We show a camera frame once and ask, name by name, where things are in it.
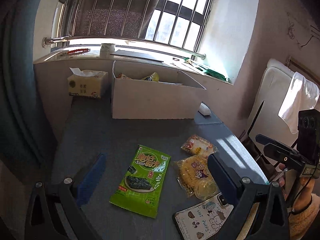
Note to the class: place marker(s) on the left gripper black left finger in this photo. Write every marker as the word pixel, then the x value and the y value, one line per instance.
pixel 42 219

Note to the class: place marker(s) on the grey hanging cloth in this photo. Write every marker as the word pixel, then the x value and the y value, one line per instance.
pixel 127 18

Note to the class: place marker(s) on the teal curtain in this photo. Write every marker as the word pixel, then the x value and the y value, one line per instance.
pixel 26 136

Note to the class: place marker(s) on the steel window guard rail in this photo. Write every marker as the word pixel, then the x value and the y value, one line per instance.
pixel 174 27

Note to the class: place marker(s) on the white remote control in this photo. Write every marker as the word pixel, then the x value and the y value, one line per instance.
pixel 204 110

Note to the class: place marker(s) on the small orange pastry packet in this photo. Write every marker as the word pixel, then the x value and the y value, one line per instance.
pixel 197 145

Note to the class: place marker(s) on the white tape roll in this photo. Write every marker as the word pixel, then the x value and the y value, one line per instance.
pixel 106 49

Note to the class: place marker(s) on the clear yellow noodle packet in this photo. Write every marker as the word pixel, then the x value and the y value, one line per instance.
pixel 189 171

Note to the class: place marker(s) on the right hand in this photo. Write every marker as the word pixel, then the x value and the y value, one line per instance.
pixel 304 198

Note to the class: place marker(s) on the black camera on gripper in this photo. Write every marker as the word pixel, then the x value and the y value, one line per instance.
pixel 308 135

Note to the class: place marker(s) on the beige cracker packet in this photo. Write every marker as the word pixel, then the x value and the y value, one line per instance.
pixel 123 76

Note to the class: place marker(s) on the yellow small snack bag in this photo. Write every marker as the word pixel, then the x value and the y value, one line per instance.
pixel 153 77

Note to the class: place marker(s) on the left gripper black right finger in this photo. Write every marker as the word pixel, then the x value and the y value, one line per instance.
pixel 271 219

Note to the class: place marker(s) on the tissue box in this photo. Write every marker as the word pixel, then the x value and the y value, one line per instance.
pixel 87 83

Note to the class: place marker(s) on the white towel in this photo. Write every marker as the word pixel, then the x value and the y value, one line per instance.
pixel 301 95

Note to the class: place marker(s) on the green plastic mailer bag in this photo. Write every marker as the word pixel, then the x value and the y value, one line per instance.
pixel 205 70

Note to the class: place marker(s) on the white cardboard box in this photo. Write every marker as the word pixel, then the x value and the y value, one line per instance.
pixel 175 96

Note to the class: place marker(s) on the green seaweed snack packet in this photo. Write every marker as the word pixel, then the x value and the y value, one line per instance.
pixel 140 189

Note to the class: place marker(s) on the yellow jelly cup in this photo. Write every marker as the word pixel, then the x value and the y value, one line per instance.
pixel 205 188

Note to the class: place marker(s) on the phone with cartoon case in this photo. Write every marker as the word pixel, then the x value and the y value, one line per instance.
pixel 203 220

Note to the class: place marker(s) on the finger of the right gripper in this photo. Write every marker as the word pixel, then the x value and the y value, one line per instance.
pixel 264 140

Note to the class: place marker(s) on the fluffy beige sleeve forearm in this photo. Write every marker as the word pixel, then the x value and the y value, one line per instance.
pixel 301 222

